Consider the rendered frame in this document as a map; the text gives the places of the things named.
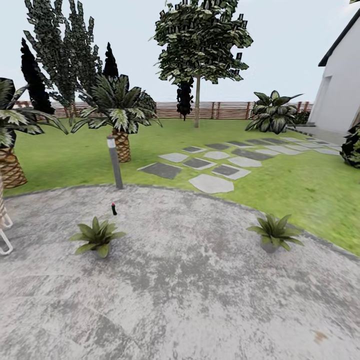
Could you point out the pot plant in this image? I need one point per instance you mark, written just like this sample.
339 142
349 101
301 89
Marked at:
99 238
274 235

